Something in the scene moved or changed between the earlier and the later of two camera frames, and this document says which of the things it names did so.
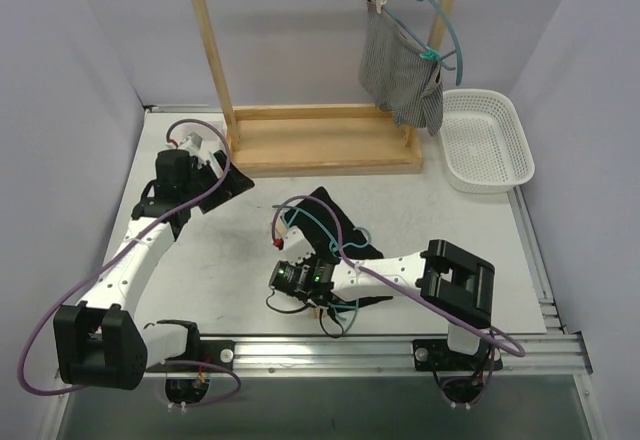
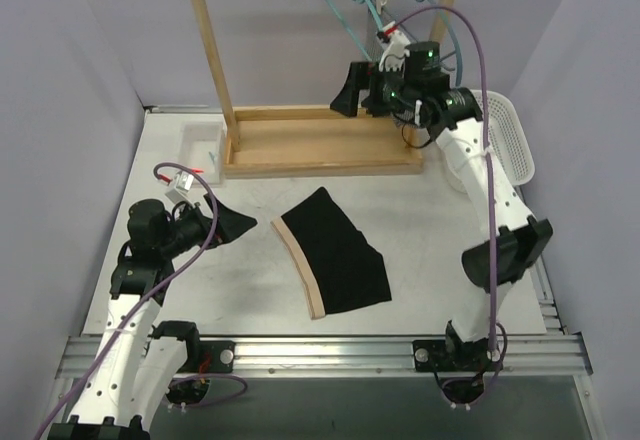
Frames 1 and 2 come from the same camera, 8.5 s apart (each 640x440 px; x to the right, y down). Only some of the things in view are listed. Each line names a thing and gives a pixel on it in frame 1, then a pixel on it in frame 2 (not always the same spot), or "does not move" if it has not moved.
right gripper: x=323 y=299 -> x=372 y=92
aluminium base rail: x=355 y=356 does not move
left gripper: x=220 y=180 -> x=211 y=227
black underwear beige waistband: x=332 y=238 does not move
